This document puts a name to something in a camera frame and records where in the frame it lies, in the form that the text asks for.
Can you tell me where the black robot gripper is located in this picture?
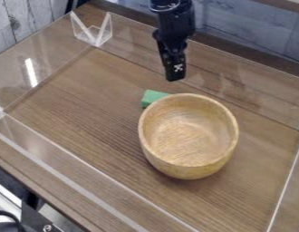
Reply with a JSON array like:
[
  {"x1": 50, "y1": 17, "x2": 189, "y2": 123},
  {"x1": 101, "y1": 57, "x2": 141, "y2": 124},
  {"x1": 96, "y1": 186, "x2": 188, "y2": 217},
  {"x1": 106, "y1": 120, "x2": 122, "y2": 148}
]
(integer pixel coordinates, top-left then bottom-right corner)
[{"x1": 150, "y1": 5, "x2": 196, "y2": 82}]

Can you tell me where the clear acrylic corner bracket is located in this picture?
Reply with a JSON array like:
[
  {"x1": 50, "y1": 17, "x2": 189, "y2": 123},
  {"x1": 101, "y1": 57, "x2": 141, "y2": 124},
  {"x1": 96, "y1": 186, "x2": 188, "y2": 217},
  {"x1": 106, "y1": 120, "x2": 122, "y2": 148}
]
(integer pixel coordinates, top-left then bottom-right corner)
[{"x1": 70, "y1": 12, "x2": 112, "y2": 47}]

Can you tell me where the clear acrylic tray wall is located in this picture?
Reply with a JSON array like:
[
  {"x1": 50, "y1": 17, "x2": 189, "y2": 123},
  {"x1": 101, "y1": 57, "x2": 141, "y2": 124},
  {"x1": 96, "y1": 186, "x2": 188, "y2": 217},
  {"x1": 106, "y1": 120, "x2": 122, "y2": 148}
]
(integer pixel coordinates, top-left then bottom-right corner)
[{"x1": 0, "y1": 107, "x2": 198, "y2": 232}]

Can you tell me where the wooden bowl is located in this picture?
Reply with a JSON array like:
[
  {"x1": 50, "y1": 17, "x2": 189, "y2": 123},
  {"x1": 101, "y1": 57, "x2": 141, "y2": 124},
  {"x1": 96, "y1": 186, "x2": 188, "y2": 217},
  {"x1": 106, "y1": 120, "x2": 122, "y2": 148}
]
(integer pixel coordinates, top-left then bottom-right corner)
[{"x1": 137, "y1": 93, "x2": 240, "y2": 179}]

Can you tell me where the green rectangular block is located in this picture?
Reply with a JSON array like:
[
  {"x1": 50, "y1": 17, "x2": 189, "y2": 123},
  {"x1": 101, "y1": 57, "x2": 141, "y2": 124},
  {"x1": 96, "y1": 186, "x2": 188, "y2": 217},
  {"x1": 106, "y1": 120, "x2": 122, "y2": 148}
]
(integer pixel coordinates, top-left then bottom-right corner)
[{"x1": 141, "y1": 90, "x2": 168, "y2": 108}]

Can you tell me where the black metal table clamp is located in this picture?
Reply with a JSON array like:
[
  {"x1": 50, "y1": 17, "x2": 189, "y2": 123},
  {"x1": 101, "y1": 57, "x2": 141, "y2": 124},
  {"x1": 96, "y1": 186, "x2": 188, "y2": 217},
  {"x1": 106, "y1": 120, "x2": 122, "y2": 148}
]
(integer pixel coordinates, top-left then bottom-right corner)
[{"x1": 0, "y1": 168, "x2": 62, "y2": 232}]

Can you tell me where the black cable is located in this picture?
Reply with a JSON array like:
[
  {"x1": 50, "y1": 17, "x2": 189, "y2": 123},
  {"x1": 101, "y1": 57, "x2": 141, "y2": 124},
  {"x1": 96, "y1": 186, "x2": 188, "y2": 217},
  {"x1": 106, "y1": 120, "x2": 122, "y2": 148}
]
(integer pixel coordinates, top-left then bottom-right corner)
[{"x1": 0, "y1": 209, "x2": 27, "y2": 232}]

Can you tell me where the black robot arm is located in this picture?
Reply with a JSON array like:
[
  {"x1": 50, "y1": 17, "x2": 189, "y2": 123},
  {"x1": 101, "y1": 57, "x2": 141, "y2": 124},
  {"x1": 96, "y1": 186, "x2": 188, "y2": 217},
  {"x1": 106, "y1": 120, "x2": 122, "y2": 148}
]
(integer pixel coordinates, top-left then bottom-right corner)
[{"x1": 149, "y1": 0, "x2": 196, "y2": 82}]

